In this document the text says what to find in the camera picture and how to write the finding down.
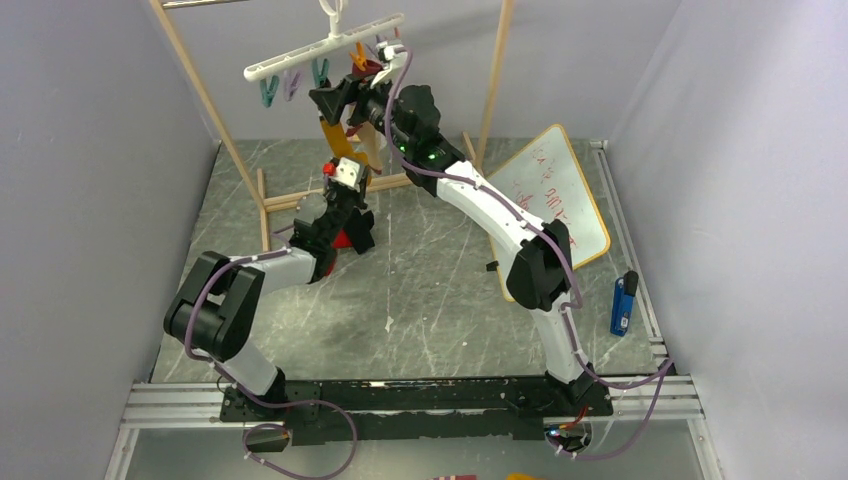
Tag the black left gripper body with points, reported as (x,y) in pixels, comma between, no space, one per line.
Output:
(342,206)

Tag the red sock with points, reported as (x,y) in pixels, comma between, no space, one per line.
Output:
(341,242)

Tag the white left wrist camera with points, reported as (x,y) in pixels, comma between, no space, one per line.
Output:
(351,174)

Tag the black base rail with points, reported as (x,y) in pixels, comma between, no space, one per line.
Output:
(520,407)

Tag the yellow framed whiteboard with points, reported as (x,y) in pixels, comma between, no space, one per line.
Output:
(545,179)

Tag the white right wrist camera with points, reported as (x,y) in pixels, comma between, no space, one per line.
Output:
(392,60)

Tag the teal clip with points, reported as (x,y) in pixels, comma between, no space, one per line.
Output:
(268,90)
(320,71)

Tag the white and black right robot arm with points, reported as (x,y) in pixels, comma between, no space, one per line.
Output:
(540,277)

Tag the mustard yellow striped sock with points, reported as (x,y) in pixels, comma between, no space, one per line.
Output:
(339,144)

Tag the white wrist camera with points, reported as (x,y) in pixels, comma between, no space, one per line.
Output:
(351,174)
(392,60)

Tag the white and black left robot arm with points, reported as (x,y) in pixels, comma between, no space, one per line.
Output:
(213,311)

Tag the white plastic clip hanger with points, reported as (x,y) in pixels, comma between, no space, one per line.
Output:
(335,40)

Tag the beige purple striped sock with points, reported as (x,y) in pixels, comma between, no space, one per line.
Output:
(366,132)

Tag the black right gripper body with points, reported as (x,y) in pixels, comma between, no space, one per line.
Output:
(372,103)

